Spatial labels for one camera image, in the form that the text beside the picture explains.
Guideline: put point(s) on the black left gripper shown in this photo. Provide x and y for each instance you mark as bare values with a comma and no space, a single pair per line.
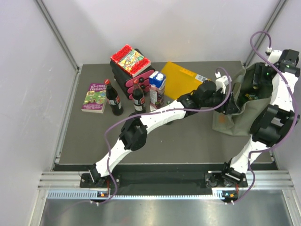
228,108

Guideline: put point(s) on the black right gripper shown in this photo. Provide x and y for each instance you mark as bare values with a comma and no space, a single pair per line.
259,68

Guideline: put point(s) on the green canvas bag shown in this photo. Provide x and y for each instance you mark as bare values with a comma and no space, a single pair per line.
239,124

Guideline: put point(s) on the grape juice carton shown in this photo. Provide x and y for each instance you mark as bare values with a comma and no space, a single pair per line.
157,83

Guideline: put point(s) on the cola bottle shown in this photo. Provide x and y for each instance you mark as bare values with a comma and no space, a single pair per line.
138,97
113,98

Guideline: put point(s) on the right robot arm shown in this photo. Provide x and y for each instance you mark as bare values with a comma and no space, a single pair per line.
277,119

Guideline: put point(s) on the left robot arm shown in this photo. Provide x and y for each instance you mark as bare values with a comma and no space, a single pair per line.
209,96

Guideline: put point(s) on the yellow plastic folder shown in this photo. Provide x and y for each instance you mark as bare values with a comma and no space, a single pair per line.
180,81

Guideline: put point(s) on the black pink drawer unit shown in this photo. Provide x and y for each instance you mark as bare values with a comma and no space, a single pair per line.
125,81

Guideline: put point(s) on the red treehouse book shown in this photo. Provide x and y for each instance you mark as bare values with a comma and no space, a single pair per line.
130,60

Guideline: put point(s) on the purple treehouse book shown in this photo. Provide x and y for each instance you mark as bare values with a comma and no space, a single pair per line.
95,100

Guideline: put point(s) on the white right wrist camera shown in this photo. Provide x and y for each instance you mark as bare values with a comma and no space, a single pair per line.
273,55

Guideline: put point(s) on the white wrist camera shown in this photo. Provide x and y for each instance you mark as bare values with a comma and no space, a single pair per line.
273,55
222,82

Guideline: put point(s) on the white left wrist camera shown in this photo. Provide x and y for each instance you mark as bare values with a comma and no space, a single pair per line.
222,82

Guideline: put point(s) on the aluminium frame post right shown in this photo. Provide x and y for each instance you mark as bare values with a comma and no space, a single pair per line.
279,7

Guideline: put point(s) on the aluminium frame post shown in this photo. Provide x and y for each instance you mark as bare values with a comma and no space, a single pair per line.
279,7
51,23

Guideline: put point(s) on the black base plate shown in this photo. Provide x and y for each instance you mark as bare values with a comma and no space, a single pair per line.
169,179

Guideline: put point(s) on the aluminium front rail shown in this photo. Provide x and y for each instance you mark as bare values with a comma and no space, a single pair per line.
59,180

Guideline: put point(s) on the aluminium frame post left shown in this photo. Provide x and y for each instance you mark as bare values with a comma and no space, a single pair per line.
51,23

